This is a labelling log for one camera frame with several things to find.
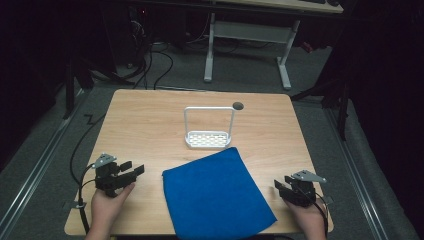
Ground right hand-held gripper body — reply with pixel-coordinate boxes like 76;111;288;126
282;169;328;208

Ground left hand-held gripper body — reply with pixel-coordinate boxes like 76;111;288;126
91;152;138;198

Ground blue cloth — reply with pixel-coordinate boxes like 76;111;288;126
161;146;278;240

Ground person's right hand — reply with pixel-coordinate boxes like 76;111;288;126
283;197;328;240

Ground person's left hand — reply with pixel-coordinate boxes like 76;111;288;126
90;181;136;234

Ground dark metal stand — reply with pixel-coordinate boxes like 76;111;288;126
290;46;354;142
62;49;136;120

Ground white-legged desk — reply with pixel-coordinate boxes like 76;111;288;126
203;0;345;91

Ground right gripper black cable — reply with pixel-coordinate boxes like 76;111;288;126
295;182;330;238

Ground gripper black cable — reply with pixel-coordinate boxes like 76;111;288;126
69;113;107;235
295;182;330;238

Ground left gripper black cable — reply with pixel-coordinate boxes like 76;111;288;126
69;113;107;235

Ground metal floor rail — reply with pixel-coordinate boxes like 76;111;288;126
0;89;88;236
325;107;390;240

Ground black floor cables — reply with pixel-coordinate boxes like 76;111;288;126
128;13;214;90

